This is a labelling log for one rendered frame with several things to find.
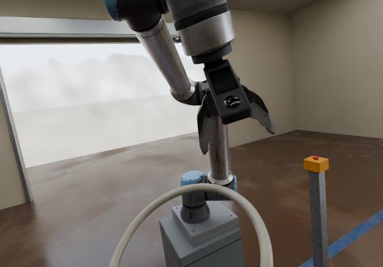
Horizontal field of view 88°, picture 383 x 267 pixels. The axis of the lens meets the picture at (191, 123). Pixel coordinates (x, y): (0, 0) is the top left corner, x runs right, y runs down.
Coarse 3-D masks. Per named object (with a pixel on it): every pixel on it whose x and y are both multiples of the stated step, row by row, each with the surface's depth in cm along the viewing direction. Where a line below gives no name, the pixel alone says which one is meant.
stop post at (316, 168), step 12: (312, 156) 155; (312, 168) 147; (324, 168) 145; (312, 180) 151; (324, 180) 150; (312, 192) 152; (324, 192) 151; (312, 204) 154; (324, 204) 152; (312, 216) 156; (324, 216) 152; (312, 228) 158; (324, 228) 153; (312, 240) 160; (324, 240) 154; (324, 252) 155; (324, 264) 156
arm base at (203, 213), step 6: (204, 204) 122; (186, 210) 121; (192, 210) 119; (198, 210) 119; (204, 210) 121; (186, 216) 120; (192, 216) 119; (198, 216) 118; (204, 216) 120; (192, 222) 118; (198, 222) 118
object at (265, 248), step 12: (168, 192) 78; (180, 192) 77; (216, 192) 72; (228, 192) 68; (156, 204) 76; (240, 204) 64; (144, 216) 73; (252, 216) 58; (132, 228) 70; (264, 228) 54; (120, 240) 66; (264, 240) 51; (120, 252) 63; (264, 252) 49; (264, 264) 47
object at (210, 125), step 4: (204, 120) 38; (208, 120) 38; (212, 120) 38; (204, 124) 38; (208, 124) 38; (212, 124) 38; (204, 128) 38; (208, 128) 38; (212, 128) 38; (204, 132) 39; (208, 132) 39; (200, 136) 39; (204, 136) 39; (208, 136) 39; (200, 140) 40; (204, 140) 40; (208, 140) 40; (200, 144) 41; (204, 144) 40; (204, 148) 41; (208, 148) 41; (204, 152) 42
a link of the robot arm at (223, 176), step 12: (216, 120) 95; (216, 132) 98; (216, 144) 101; (228, 144) 107; (216, 156) 105; (228, 156) 108; (216, 168) 109; (228, 168) 111; (216, 180) 112; (228, 180) 112
